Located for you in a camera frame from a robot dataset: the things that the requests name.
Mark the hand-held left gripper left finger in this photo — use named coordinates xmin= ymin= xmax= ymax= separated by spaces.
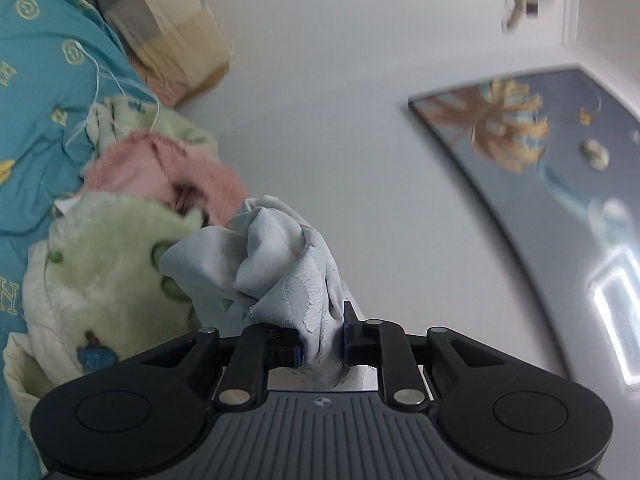
xmin=137 ymin=324 xmax=303 ymax=406

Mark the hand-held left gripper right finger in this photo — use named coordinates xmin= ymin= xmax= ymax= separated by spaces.
xmin=341 ymin=300 xmax=506 ymax=406

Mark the light grey garment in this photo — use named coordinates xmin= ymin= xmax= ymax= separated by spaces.
xmin=159 ymin=195 xmax=353 ymax=391

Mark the green fleece blanket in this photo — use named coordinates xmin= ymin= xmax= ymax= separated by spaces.
xmin=2 ymin=96 xmax=221 ymax=411

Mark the pink fleece blanket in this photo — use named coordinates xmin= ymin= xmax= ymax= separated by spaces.
xmin=80 ymin=130 xmax=251 ymax=228

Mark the brown cushion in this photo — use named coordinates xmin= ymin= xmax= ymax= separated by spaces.
xmin=175 ymin=62 xmax=231 ymax=108

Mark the teal patterned bed sheet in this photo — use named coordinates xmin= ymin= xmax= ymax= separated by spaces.
xmin=0 ymin=0 xmax=166 ymax=480

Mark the plaid pillow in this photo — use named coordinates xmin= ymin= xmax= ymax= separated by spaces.
xmin=52 ymin=0 xmax=232 ymax=106

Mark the leaf print wall picture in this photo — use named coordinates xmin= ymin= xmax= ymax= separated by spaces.
xmin=407 ymin=64 xmax=640 ymax=388

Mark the white charging cable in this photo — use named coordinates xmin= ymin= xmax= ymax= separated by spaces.
xmin=65 ymin=45 xmax=161 ymax=148

